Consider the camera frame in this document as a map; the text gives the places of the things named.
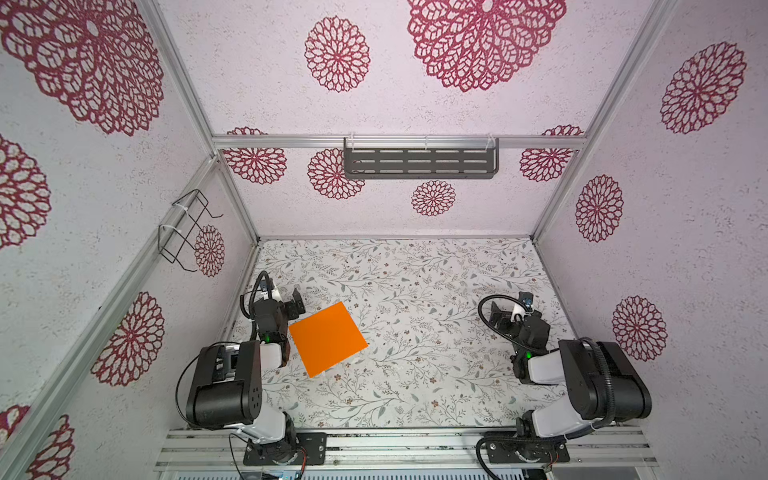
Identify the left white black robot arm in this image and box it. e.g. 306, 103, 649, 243
177, 289, 306, 452

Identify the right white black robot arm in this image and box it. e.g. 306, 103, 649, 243
511, 312, 652, 440

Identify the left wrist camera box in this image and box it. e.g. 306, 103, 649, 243
255, 279, 282, 301

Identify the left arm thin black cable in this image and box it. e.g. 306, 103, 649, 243
174, 341, 241, 430

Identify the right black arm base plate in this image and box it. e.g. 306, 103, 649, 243
476, 431, 571, 465

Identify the black wire wall basket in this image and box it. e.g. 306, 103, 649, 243
156, 189, 223, 273

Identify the aluminium front rail frame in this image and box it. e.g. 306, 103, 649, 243
152, 425, 658, 474

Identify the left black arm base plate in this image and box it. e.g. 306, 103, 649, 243
243, 432, 328, 467

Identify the grey slotted wall shelf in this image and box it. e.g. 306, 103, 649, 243
342, 138, 499, 180

